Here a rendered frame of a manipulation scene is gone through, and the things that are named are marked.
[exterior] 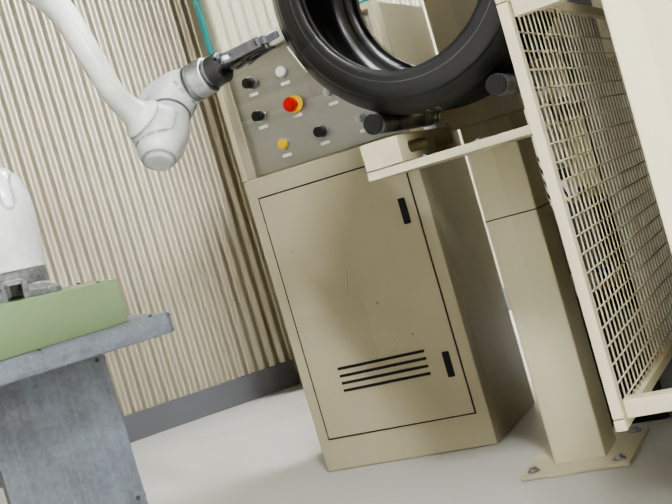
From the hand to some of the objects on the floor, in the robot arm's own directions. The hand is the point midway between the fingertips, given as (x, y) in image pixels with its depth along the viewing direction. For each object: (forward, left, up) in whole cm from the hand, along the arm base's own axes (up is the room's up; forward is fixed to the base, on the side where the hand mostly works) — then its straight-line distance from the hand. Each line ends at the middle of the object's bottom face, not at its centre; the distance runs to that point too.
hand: (280, 33), depth 248 cm
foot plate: (+54, -2, -113) cm, 125 cm away
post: (+54, -2, -113) cm, 125 cm away
